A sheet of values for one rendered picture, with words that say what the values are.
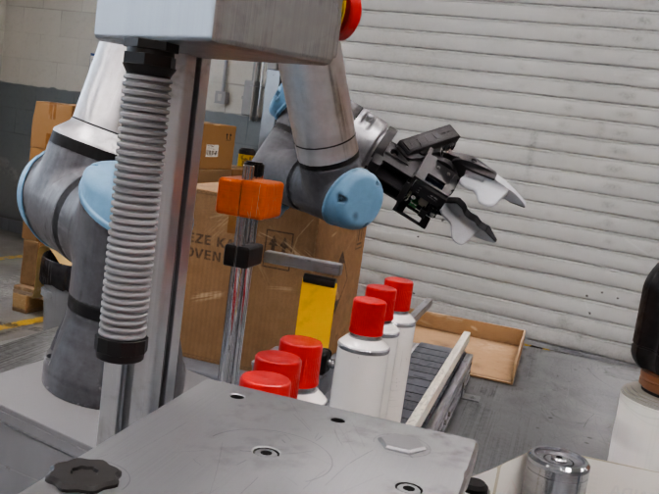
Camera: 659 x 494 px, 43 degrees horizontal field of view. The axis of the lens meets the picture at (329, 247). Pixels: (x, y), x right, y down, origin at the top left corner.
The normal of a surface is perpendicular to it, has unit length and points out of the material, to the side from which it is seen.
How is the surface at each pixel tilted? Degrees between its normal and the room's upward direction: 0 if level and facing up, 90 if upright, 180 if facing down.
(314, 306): 90
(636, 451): 91
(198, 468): 0
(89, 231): 92
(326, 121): 106
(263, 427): 0
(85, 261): 92
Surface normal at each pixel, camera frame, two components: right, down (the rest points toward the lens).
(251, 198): -0.28, 0.11
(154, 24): -0.77, -0.01
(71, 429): 0.18, -0.96
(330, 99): 0.43, 0.36
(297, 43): 0.62, 0.20
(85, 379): -0.10, -0.11
